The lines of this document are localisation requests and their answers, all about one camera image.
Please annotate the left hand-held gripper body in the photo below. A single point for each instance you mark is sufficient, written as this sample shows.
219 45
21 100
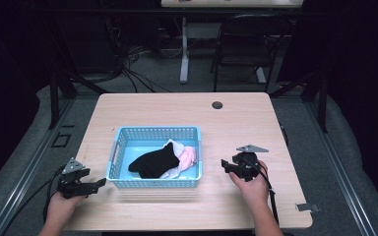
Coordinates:
74 187

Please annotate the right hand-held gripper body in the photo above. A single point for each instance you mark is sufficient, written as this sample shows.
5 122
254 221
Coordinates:
246 165

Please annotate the pink sock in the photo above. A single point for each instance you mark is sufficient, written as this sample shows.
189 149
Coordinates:
188 157

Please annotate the blue plastic basket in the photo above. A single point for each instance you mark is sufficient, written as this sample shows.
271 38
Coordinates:
134 147

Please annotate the white sock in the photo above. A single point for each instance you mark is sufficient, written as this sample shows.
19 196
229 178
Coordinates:
176 147

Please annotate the black sock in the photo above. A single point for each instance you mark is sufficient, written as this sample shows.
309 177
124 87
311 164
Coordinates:
154 162

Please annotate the person's left hand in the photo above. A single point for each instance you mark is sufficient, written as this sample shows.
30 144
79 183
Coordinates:
59 209

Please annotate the person's right hand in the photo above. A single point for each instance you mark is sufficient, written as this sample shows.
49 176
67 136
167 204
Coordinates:
254 193

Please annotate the black folding chair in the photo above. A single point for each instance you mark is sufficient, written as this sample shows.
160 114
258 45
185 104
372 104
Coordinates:
252 60

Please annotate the white-legged wooden table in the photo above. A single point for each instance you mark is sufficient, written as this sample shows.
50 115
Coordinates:
184 59

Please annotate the aluminium floor rail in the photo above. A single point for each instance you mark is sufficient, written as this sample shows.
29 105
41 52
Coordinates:
341 170
29 170

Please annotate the grey metal bracket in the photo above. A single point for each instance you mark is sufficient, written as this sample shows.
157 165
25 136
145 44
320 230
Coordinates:
306 207

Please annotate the black metal frame stand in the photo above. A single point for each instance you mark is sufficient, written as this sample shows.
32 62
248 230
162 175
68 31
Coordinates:
54 98
323 108

